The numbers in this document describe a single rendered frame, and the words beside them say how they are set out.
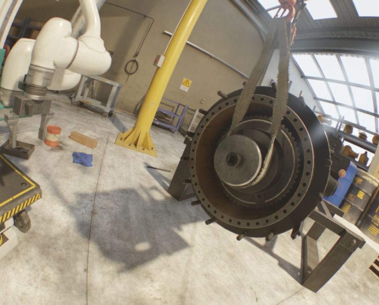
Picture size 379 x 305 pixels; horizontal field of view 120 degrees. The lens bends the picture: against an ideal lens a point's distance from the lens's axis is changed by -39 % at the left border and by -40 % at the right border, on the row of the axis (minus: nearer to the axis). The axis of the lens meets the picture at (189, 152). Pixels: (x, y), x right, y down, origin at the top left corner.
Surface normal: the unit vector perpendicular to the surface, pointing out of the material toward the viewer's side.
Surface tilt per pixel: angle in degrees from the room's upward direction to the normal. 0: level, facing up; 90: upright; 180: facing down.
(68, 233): 0
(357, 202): 90
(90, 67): 117
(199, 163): 59
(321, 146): 90
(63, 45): 87
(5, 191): 0
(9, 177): 0
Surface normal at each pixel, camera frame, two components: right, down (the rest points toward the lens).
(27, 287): 0.39, -0.89
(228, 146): -0.62, -0.07
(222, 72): 0.33, 0.37
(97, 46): 0.90, -0.04
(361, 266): -0.86, -0.26
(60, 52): 0.80, 0.53
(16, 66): 0.65, 0.41
